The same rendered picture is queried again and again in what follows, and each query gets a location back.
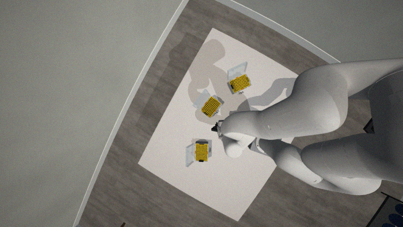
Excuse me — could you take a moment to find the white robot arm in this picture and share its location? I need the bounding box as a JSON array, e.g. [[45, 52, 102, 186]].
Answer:
[[218, 58, 403, 195]]

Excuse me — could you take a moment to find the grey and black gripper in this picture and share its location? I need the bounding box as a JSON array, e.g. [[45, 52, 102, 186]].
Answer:
[[211, 122, 222, 136]]

